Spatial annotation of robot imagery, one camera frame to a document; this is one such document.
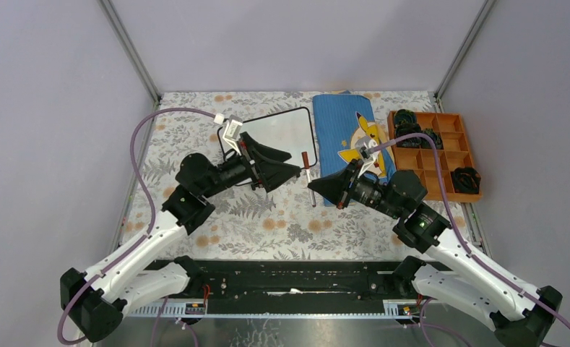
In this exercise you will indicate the rolled dark tie small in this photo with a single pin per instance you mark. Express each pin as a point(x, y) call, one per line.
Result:
point(435, 137)

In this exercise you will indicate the orange wooden compartment tray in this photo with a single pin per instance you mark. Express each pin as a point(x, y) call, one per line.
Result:
point(434, 167)

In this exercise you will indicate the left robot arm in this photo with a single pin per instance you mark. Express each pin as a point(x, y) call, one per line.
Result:
point(98, 299)

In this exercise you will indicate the aluminium frame post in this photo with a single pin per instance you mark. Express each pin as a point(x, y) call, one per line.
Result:
point(462, 52)
point(119, 29)

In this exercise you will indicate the small black-framed whiteboard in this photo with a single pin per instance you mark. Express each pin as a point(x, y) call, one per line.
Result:
point(290, 131)

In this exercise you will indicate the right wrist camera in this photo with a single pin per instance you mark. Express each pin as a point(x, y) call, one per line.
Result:
point(367, 155)

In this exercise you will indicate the rolled dark tie top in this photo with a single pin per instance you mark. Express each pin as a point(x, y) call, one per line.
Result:
point(404, 116)

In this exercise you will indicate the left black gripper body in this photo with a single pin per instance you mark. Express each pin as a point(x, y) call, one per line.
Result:
point(253, 168)

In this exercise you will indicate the white slotted cable duct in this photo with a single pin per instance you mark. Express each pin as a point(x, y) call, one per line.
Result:
point(291, 308)

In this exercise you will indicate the floral patterned table mat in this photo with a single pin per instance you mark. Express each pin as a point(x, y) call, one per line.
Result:
point(251, 224)

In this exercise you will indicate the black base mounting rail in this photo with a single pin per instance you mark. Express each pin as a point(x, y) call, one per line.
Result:
point(233, 280)

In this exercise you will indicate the blue Pikachu cloth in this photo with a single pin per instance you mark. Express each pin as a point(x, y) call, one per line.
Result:
point(344, 122)

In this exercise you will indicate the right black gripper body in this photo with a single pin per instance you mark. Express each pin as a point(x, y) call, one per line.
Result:
point(355, 170)

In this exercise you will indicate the right aluminium frame post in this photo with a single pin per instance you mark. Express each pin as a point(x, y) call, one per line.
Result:
point(462, 52)

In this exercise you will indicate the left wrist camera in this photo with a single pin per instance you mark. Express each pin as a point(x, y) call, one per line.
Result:
point(231, 129)

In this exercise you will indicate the left aluminium frame post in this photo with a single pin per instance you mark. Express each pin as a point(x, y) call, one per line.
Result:
point(119, 29)

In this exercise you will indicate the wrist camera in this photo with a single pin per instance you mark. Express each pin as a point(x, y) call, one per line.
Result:
point(367, 155)
point(231, 129)

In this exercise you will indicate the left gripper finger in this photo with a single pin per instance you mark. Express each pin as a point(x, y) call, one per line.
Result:
point(273, 175)
point(252, 146)

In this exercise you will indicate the rolled dark tie lower right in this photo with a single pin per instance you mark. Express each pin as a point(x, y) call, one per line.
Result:
point(466, 180)

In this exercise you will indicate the rolled dark tie middle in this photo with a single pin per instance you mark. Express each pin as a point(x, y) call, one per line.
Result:
point(408, 128)

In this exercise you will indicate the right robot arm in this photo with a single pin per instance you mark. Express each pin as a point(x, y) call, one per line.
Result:
point(518, 313)

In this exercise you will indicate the red-capped whiteboard marker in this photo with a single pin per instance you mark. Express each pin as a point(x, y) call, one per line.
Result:
point(307, 171)

